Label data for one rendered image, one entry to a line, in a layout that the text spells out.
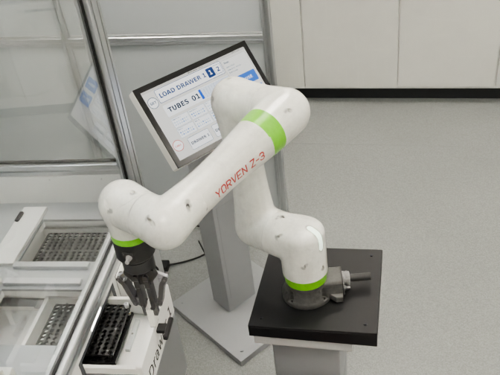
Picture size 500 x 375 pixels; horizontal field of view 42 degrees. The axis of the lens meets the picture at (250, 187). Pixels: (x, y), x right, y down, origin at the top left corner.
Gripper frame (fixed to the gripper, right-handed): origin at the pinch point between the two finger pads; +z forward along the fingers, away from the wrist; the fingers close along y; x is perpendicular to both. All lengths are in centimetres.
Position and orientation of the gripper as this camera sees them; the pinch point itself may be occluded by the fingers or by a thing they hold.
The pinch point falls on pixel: (152, 313)
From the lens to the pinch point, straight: 167.3
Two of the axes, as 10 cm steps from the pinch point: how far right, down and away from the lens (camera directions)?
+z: 0.9, 8.1, 5.8
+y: 9.9, -0.1, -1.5
